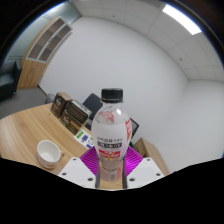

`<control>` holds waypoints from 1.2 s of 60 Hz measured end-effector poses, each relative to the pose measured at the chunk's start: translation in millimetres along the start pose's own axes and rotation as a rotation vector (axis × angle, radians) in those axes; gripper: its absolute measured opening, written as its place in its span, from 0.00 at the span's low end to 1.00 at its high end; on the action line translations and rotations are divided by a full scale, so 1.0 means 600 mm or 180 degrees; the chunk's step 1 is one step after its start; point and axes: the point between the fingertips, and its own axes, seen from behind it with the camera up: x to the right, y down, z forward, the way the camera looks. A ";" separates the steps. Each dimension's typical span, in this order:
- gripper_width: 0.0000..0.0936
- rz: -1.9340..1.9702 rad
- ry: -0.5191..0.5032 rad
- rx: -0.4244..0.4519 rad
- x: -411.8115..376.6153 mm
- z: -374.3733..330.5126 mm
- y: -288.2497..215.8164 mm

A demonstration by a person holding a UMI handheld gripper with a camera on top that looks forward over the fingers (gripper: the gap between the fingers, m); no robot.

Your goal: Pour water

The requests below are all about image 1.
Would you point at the clear bottle with black cap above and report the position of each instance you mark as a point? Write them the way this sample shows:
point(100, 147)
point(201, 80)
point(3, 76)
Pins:
point(111, 133)

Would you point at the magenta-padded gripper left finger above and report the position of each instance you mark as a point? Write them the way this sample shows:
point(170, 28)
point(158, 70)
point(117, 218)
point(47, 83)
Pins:
point(80, 170)

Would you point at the black leather sofa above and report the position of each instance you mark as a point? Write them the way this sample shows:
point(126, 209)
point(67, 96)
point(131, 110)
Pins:
point(7, 81)

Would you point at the rectangular ceiling light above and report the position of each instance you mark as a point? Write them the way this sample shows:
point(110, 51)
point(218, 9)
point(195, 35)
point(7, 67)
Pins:
point(181, 19)

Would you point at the wooden side desk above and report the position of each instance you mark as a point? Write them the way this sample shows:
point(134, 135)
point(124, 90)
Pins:
point(151, 153)

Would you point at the white ceramic mug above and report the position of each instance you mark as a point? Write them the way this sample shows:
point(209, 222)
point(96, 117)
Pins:
point(48, 155)

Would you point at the flat dark carton box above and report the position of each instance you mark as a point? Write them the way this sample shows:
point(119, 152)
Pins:
point(79, 110)

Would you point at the small dark brown box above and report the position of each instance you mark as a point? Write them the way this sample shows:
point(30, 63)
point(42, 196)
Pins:
point(59, 104)

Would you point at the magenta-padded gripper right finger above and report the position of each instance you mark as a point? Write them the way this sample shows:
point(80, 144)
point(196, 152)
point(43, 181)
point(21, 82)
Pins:
point(141, 170)

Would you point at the wooden shelf cabinet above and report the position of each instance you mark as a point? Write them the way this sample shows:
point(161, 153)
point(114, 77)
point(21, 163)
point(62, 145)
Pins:
point(40, 56)

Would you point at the brown cardboard box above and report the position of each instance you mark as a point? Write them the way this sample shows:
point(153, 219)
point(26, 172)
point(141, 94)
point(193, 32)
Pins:
point(71, 123)

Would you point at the grey office chair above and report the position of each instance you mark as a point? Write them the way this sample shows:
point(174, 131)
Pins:
point(93, 104)

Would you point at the black mesh office chair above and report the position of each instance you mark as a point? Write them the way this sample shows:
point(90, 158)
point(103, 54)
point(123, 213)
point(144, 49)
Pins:
point(134, 128)

